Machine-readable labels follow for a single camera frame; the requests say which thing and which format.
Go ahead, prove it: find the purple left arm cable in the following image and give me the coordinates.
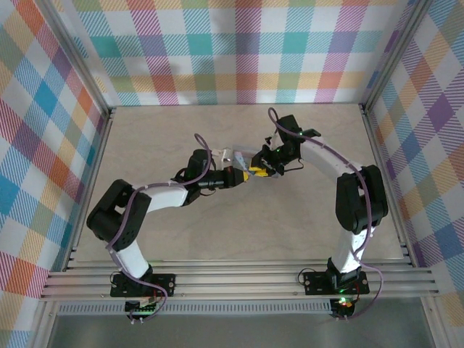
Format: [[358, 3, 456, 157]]
[[107, 133, 212, 325]]

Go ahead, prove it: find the aluminium frame post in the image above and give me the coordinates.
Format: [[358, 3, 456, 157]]
[[34, 0, 117, 121], [360, 0, 435, 114]]

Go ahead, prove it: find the wide slotted aluminium rail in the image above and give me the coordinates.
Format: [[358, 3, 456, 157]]
[[38, 258, 440, 302]]

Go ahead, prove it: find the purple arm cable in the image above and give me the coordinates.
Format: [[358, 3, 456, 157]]
[[267, 107, 385, 322], [107, 133, 212, 325]]

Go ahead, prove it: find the small green-lit circuit board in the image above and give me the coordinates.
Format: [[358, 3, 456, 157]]
[[124, 299, 161, 315]]

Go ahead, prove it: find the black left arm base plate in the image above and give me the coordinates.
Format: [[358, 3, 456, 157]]
[[109, 272, 177, 299]]

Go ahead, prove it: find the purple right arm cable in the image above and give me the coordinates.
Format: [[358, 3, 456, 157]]
[[267, 107, 385, 322]]

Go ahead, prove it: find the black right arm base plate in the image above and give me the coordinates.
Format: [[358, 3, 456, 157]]
[[302, 270, 370, 297]]

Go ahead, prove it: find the aluminium side rail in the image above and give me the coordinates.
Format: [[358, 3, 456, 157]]
[[360, 104, 415, 268], [63, 108, 117, 273]]

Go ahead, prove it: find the small red-lit circuit board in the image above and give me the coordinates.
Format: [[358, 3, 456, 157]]
[[331, 297, 356, 318]]

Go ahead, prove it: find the grey slotted cable duct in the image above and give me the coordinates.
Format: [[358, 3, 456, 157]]
[[57, 302, 334, 316]]

